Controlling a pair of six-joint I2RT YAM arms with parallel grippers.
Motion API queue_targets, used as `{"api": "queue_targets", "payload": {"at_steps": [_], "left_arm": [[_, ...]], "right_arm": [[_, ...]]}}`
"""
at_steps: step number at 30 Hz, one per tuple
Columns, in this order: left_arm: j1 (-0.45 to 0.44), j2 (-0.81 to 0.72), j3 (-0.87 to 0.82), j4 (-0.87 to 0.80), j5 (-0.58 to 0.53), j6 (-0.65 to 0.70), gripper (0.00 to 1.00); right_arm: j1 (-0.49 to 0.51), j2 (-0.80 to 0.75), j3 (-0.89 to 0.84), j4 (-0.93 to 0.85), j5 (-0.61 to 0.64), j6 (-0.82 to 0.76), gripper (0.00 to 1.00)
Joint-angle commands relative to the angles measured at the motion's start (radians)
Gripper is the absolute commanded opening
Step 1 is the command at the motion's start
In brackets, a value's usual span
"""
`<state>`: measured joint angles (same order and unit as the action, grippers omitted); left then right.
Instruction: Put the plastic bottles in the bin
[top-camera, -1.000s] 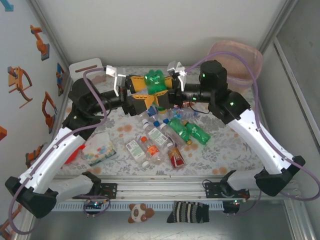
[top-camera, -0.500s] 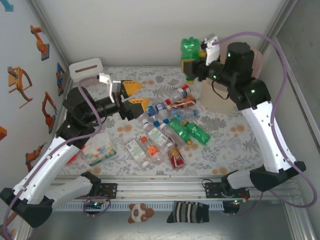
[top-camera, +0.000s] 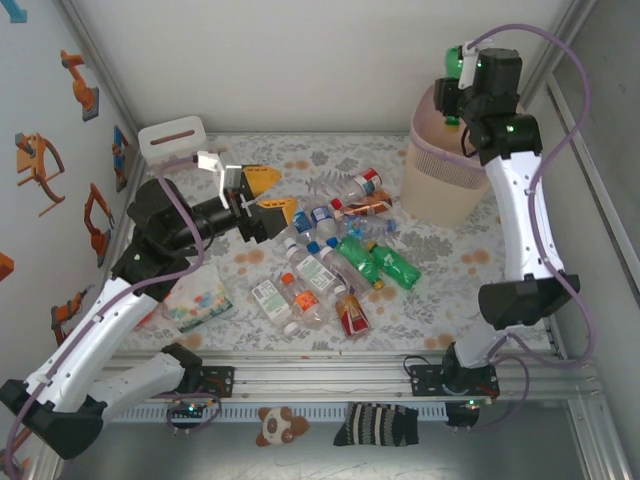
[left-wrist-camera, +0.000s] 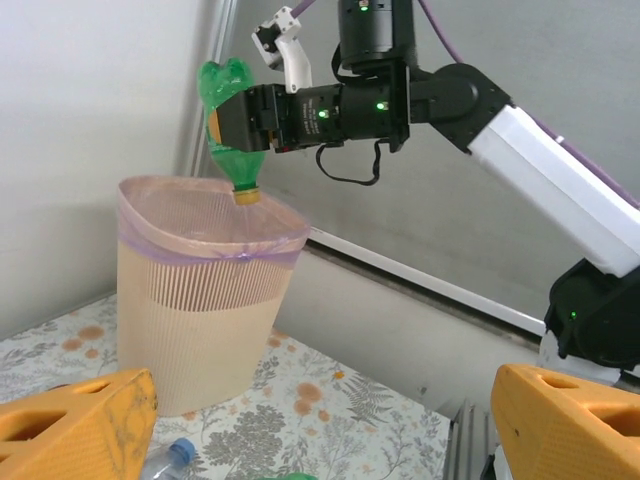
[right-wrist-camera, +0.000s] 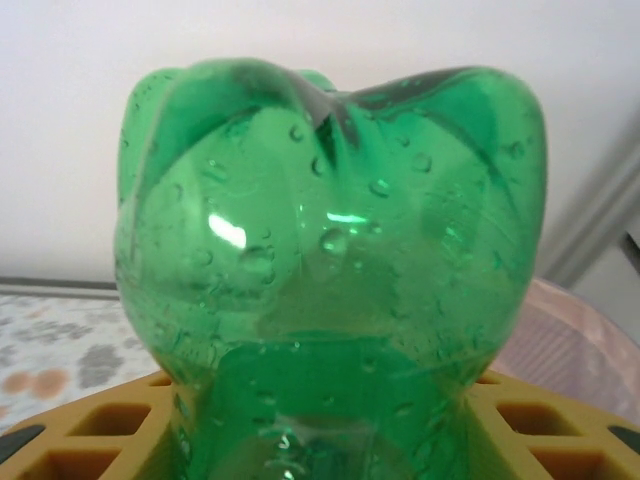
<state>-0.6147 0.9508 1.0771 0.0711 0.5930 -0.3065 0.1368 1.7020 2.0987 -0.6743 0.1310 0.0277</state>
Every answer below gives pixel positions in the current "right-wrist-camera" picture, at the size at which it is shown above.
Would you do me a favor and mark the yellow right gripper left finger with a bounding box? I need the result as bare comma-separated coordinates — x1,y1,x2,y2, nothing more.
0,372,176,480

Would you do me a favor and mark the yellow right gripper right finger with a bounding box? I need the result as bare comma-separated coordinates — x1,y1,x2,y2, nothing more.
469,369,640,480

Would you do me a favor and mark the green bottle yellow cap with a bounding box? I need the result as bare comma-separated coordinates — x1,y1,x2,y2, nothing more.
112,57,551,480

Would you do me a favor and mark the pink lined waste basket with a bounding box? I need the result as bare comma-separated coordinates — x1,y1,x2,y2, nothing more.
519,277,640,431

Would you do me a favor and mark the aluminium frame post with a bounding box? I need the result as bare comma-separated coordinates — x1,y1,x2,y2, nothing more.
544,119,640,301

